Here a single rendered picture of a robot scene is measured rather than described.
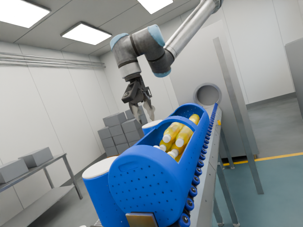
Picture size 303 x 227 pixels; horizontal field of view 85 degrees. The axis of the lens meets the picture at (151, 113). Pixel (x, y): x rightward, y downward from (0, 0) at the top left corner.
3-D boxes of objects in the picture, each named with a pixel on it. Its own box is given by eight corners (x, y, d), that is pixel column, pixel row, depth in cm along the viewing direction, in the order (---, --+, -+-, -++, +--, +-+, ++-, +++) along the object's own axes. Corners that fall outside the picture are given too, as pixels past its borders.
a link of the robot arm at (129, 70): (131, 61, 66) (113, 70, 70) (135, 73, 67) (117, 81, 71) (142, 62, 74) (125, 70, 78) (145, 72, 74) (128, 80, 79)
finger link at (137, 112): (145, 121, 79) (143, 102, 77) (140, 124, 74) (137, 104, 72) (140, 120, 81) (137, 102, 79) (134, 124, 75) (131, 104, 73)
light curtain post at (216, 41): (263, 190, 182) (218, 37, 164) (263, 194, 177) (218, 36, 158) (256, 190, 185) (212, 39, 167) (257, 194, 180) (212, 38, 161)
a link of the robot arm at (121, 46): (126, 29, 65) (103, 38, 67) (137, 60, 66) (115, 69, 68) (132, 35, 74) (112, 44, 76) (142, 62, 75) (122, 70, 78)
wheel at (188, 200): (182, 197, 62) (180, 199, 63) (189, 209, 58) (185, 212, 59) (191, 196, 64) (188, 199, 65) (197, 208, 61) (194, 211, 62)
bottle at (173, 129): (169, 122, 104) (158, 133, 88) (180, 120, 101) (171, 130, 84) (172, 133, 105) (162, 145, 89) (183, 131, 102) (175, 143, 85)
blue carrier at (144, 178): (216, 129, 127) (199, 96, 126) (199, 225, 50) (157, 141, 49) (182, 141, 140) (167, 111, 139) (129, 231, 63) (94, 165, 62)
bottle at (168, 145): (175, 143, 106) (166, 156, 90) (165, 138, 108) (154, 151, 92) (179, 133, 104) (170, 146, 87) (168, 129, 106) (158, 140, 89)
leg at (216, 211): (223, 221, 161) (204, 163, 154) (223, 227, 156) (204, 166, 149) (217, 221, 164) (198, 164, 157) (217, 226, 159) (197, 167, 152)
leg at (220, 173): (239, 222, 155) (220, 161, 148) (240, 228, 150) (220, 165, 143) (232, 222, 157) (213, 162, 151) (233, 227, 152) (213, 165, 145)
